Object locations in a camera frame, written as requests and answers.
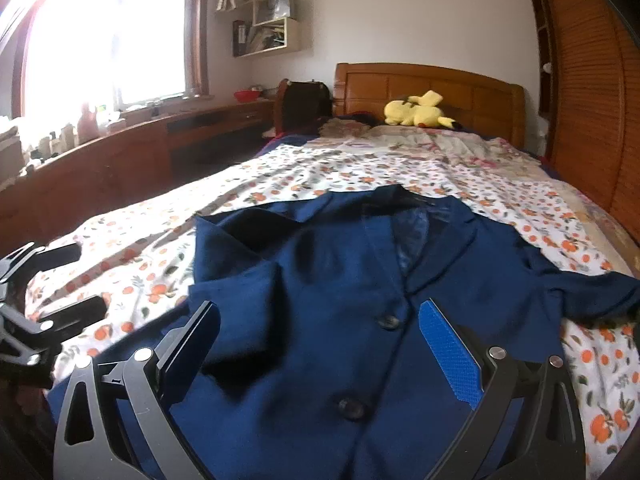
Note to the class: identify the pink figurine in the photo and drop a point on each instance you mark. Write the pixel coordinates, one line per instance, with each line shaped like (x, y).
(88, 125)

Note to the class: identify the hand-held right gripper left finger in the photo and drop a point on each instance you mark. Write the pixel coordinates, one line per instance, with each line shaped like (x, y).
(192, 340)

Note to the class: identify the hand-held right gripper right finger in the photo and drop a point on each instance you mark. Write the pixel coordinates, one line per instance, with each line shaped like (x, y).
(447, 355)

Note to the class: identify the window with wooden frame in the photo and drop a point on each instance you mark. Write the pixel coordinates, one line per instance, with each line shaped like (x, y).
(125, 35)

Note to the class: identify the yellow plush toy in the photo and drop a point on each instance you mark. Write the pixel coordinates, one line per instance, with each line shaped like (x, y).
(415, 112)

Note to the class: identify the orange fruit print bed sheet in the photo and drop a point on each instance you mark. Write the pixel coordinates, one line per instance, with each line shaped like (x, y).
(280, 175)

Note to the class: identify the cream wall shelf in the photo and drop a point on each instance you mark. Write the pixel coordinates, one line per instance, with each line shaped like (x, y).
(280, 35)

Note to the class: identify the black file binder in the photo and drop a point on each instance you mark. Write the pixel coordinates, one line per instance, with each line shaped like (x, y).
(239, 37)

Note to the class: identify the long wooden desk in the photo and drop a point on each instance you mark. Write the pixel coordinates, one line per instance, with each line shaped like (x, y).
(125, 160)

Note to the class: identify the dark backpack on chair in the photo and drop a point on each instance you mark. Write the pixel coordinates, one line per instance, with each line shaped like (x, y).
(302, 105)

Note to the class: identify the navy blue suit jacket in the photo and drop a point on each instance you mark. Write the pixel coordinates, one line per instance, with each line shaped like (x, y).
(325, 270)

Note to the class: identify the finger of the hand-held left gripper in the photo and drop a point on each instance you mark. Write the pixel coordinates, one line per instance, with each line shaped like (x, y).
(55, 256)
(75, 315)

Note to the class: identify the red bowl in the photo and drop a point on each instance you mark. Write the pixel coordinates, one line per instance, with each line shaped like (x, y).
(247, 96)

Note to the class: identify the wooden bed headboard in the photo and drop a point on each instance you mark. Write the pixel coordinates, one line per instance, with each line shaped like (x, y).
(450, 85)

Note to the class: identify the floral patchwork quilt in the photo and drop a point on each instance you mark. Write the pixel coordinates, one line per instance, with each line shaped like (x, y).
(425, 142)

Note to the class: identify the wooden slatted wardrobe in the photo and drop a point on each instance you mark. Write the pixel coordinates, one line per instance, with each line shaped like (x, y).
(585, 85)

